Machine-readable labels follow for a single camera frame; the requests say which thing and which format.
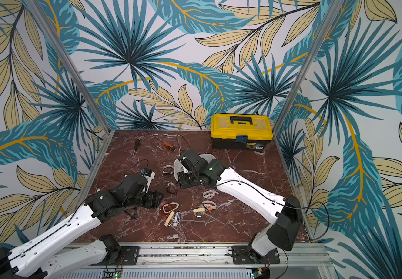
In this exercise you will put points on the cream strap watch on red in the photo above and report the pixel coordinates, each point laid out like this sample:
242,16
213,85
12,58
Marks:
167,208

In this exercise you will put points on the white orange strap watch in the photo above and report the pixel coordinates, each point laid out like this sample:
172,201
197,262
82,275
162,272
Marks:
209,205

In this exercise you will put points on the cream strap round watch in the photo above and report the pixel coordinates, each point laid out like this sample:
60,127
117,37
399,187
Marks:
199,212

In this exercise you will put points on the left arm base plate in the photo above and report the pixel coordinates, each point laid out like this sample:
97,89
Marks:
124,255

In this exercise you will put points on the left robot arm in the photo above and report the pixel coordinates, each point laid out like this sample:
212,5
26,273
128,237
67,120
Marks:
40,258

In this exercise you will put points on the white plastic storage box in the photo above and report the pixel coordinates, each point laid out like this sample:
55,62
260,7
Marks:
178,167

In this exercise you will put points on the black handled screwdriver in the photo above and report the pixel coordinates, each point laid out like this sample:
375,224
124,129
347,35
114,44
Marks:
136,145

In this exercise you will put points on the purple white strap watch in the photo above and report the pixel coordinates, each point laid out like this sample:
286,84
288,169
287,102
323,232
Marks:
176,219

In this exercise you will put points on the red transparent watch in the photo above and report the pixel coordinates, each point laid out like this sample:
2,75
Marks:
161,213

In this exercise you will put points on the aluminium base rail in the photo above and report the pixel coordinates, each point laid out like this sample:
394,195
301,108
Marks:
210,260

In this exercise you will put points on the orange handled screwdriver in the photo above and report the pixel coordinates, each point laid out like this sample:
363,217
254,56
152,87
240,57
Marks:
166,144

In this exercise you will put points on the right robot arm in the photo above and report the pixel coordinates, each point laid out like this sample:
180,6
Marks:
284,214

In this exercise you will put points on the white pink strap watch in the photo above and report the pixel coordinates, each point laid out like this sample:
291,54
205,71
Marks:
210,193

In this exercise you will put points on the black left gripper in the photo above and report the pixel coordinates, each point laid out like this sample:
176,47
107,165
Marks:
154,200

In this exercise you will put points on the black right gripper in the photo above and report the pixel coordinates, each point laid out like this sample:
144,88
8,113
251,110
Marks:
185,175

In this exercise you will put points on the yellow black toolbox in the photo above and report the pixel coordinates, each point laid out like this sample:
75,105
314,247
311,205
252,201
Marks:
252,132

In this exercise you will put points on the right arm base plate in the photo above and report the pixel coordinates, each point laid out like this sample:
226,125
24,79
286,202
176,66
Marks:
244,255

